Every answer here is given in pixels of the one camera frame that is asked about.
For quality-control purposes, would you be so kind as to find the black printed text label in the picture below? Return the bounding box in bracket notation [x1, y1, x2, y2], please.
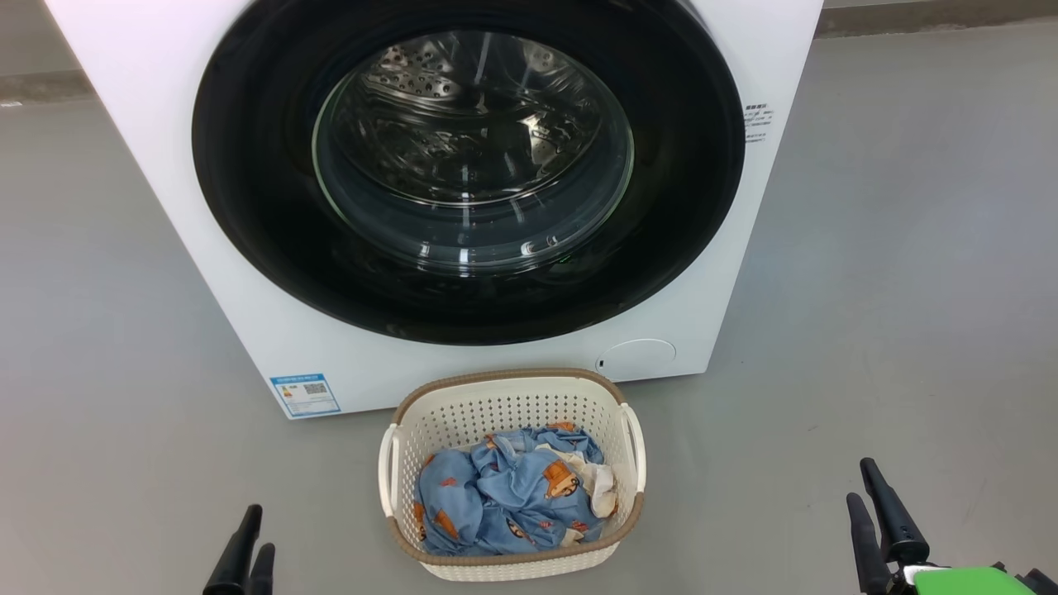
[743, 102, 774, 145]

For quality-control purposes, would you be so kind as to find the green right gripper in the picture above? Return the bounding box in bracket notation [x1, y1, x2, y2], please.
[846, 458, 1036, 595]

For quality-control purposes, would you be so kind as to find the white front-load washing machine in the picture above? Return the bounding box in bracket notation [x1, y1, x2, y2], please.
[43, 0, 826, 421]

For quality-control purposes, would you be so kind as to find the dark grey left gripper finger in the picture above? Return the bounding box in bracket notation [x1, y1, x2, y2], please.
[203, 504, 264, 595]
[247, 543, 276, 595]

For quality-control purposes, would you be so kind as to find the blue orange-print garment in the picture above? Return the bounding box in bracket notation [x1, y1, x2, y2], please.
[412, 428, 608, 556]

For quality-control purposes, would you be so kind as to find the black round glass washer door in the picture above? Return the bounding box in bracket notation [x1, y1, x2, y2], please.
[191, 0, 747, 346]

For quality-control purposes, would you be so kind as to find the blue energy label sticker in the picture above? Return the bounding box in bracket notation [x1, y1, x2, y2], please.
[269, 374, 341, 418]

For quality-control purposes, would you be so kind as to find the cream perforated basket brown rim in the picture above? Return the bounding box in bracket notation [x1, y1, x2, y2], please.
[378, 368, 647, 583]

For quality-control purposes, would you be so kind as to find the round white filter cover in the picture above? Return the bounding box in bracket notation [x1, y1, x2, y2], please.
[595, 338, 678, 383]

